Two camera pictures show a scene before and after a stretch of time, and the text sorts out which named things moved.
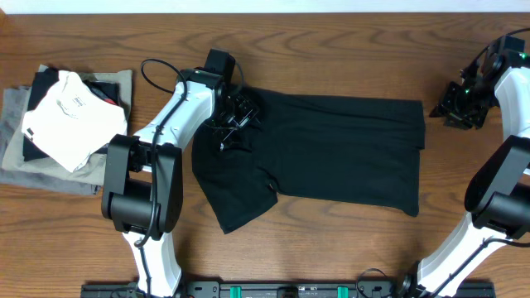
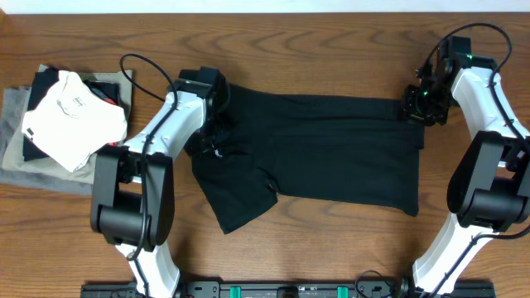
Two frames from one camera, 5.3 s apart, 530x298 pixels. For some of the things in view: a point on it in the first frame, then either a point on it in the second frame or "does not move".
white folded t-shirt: [71, 120] does not move
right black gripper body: [469, 107] to [428, 106]
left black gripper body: [238, 116] to [213, 139]
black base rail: [289, 289] does not move
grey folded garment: [14, 100] does not move
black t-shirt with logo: [354, 151] does not move
